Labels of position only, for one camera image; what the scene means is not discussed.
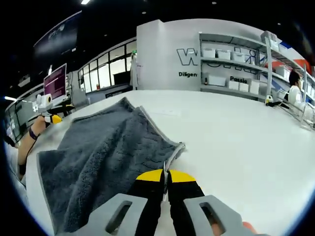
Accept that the grey towel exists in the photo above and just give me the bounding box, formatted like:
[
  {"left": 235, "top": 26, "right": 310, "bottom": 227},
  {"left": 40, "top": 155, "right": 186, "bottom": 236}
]
[{"left": 36, "top": 96, "right": 187, "bottom": 234}]

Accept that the person's left hand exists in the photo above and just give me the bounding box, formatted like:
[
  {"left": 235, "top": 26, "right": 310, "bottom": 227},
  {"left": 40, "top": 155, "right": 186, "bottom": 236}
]
[{"left": 31, "top": 115, "right": 50, "bottom": 135}]

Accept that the person's right hand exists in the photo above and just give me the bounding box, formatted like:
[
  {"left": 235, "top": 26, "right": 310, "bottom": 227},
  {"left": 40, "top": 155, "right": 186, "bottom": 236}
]
[{"left": 242, "top": 221, "right": 258, "bottom": 235}]

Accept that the computer monitor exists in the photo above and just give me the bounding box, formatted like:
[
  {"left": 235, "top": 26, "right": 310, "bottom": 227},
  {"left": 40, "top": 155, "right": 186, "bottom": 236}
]
[{"left": 43, "top": 63, "right": 69, "bottom": 105}]

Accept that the purple wristband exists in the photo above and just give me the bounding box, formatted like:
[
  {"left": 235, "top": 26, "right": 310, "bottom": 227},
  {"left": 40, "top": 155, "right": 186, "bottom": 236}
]
[{"left": 29, "top": 127, "right": 40, "bottom": 141}]

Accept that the dark hanging display screen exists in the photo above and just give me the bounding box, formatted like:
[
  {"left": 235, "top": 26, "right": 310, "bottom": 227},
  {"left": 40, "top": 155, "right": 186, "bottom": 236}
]
[{"left": 32, "top": 10, "right": 83, "bottom": 59}]

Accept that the white hanging coat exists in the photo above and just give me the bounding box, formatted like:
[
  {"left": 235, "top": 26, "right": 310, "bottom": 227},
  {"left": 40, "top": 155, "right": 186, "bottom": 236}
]
[{"left": 129, "top": 53, "right": 139, "bottom": 91}]

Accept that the yellow white device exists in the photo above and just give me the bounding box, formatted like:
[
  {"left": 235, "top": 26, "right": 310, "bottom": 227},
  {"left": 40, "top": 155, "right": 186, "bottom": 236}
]
[{"left": 265, "top": 94, "right": 281, "bottom": 107}]

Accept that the grey metal shelf rack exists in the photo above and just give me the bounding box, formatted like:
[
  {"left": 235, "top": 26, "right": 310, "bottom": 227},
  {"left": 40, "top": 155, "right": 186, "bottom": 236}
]
[{"left": 198, "top": 30, "right": 315, "bottom": 105}]

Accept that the set of white storage boxes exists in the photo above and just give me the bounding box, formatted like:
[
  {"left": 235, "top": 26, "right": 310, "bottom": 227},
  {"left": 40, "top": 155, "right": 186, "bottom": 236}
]
[{"left": 201, "top": 48, "right": 261, "bottom": 93}]

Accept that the metal wire rack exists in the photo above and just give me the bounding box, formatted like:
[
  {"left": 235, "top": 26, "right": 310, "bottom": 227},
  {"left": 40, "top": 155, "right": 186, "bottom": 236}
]
[{"left": 275, "top": 88, "right": 315, "bottom": 131}]

